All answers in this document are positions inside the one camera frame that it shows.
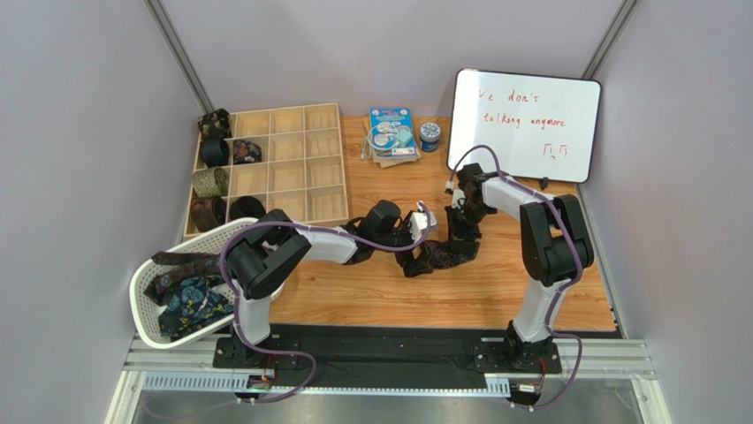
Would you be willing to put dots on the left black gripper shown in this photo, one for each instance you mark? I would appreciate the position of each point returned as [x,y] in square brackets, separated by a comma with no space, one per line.
[415,258]

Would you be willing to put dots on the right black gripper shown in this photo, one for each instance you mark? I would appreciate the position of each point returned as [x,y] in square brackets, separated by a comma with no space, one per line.
[463,236]

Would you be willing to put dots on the dark blue paisley tie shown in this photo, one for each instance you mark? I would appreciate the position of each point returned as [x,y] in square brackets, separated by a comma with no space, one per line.
[437,255]

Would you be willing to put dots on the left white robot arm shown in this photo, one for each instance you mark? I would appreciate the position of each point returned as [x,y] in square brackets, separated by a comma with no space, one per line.
[257,260]

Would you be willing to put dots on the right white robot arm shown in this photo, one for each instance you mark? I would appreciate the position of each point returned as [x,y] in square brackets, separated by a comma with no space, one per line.
[555,249]

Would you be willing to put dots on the small blue round tin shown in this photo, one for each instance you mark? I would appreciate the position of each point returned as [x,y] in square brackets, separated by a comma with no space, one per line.
[429,136]

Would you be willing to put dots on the blue book stack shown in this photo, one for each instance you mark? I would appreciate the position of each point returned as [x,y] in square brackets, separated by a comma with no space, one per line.
[390,137]

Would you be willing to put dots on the white whiteboard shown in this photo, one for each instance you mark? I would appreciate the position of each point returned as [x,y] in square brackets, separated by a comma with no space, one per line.
[528,126]

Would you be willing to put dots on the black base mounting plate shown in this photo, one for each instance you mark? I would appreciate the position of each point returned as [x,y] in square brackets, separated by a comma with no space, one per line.
[356,357]

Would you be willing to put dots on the wooden compartment tray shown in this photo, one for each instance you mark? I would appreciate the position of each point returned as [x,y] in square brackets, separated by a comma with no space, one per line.
[302,168]

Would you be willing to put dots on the rolled black tie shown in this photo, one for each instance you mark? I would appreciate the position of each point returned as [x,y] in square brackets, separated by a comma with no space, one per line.
[246,207]

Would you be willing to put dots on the rolled dark patterned tie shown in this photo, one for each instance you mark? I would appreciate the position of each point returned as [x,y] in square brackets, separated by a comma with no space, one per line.
[246,152]

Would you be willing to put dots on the rolled brown tie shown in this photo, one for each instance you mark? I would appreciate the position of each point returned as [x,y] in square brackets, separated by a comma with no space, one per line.
[207,213]

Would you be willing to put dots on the rolled olive green tie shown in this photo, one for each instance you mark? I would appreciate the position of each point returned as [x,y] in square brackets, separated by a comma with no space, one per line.
[211,182]

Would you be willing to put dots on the blue floral tie in basket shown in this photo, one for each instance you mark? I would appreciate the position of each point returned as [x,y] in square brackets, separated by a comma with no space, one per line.
[194,305]

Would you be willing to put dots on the rolled navy tie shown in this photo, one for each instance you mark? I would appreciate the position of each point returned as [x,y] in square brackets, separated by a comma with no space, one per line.
[214,152]

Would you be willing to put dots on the dark brown tie in basket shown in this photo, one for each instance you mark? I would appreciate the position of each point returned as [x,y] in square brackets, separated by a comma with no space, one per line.
[185,266]

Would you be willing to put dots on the rolled dark floral tie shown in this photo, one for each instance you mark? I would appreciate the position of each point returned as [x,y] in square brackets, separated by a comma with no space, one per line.
[215,125]

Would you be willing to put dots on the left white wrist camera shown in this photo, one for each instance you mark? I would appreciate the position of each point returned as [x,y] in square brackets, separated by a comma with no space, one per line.
[422,222]

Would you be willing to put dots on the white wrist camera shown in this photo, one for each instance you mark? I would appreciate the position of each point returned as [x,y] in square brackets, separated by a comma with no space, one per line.
[458,196]
[422,222]

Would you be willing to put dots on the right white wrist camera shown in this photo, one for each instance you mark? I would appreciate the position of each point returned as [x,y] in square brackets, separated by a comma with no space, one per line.
[458,196]

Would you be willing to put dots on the aluminium frame rail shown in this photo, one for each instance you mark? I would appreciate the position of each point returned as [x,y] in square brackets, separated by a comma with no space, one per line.
[605,379]

